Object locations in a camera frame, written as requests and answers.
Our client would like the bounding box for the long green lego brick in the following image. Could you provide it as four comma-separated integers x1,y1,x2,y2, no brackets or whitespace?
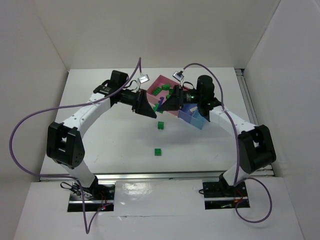
153,103,163,114

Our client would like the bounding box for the purple lego brick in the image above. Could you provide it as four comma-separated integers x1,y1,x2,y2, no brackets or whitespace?
158,96,165,105

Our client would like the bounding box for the green lego plate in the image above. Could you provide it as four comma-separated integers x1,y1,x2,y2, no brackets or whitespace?
152,87,162,96

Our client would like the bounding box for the green square lego brick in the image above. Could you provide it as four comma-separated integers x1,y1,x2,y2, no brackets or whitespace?
157,121,165,130

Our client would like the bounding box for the green lego front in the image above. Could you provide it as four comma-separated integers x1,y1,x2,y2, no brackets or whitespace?
154,148,162,157

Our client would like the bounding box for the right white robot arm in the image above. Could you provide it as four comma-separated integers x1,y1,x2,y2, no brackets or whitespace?
159,75,277,192

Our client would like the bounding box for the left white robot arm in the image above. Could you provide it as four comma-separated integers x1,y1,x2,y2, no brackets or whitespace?
46,70,157,196

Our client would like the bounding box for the light blue container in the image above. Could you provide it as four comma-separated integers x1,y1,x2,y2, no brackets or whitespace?
190,110,207,130

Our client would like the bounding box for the large pink container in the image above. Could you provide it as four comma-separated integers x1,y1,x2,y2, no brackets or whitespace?
147,75,178,108

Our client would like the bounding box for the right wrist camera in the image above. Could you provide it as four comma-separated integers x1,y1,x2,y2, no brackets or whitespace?
172,70,185,82

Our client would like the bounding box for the aluminium rail right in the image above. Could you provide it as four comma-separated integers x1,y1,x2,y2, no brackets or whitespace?
235,69,276,174

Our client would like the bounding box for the aluminium rail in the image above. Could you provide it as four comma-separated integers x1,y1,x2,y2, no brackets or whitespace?
235,69,276,174
39,169,253,183

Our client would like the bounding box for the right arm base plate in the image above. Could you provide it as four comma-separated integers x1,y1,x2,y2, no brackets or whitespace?
198,182,250,210

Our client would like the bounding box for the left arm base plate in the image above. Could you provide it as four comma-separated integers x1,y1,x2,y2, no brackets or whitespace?
66,182,116,213

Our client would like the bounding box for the aluminium rail front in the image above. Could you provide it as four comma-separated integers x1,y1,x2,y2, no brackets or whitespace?
39,169,253,183

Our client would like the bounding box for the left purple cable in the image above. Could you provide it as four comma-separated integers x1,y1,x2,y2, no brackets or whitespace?
9,57,142,235

